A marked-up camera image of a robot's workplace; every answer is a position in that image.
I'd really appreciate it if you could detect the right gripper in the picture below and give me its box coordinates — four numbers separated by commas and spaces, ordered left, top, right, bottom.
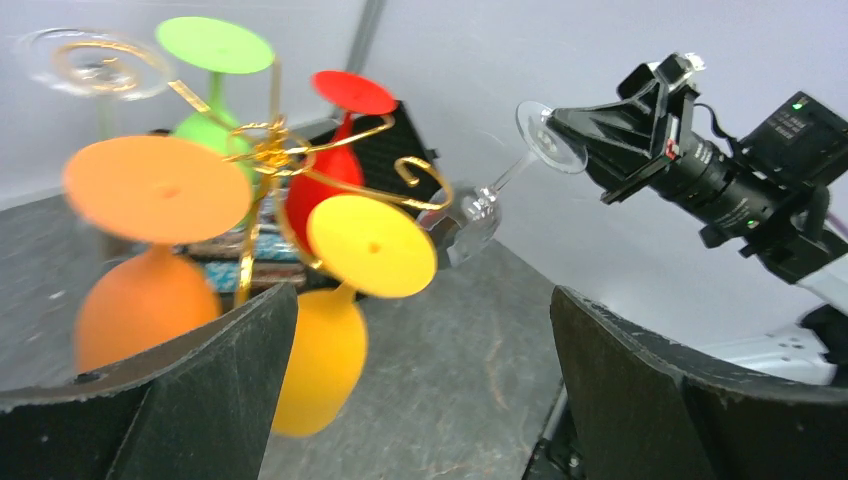
546, 52, 703, 204

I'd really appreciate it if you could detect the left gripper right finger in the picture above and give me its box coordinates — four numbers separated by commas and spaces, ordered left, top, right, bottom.
550, 286, 847, 479

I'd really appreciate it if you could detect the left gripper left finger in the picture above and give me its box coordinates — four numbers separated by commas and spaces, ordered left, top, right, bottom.
1, 285, 298, 479

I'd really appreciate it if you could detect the clear wine glass front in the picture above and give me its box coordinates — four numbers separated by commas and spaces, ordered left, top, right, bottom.
417, 101, 588, 270

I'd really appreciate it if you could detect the clear wine glass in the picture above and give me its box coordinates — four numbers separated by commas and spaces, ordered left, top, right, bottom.
13, 27, 175, 140
417, 101, 588, 270

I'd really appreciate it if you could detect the yellow wine glass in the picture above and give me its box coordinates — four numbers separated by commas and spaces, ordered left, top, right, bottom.
271, 193, 439, 439

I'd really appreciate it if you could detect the red wine glass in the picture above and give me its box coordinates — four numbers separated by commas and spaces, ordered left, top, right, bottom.
284, 70, 397, 255

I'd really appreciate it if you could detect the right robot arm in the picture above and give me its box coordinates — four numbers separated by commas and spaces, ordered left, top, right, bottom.
543, 52, 847, 388

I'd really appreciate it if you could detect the orange wine glass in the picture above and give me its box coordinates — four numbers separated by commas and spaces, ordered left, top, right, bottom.
63, 135, 253, 373

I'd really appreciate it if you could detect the clear wine glass back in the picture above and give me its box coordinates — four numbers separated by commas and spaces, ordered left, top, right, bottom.
13, 27, 175, 140

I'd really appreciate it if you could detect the green wine glass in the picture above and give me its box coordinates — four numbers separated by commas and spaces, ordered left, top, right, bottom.
155, 16, 274, 156

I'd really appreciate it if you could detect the black poker chip case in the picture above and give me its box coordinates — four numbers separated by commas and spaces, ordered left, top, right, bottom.
148, 99, 439, 296

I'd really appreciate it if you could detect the gold wire glass rack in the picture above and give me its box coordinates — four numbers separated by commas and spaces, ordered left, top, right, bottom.
51, 32, 455, 306

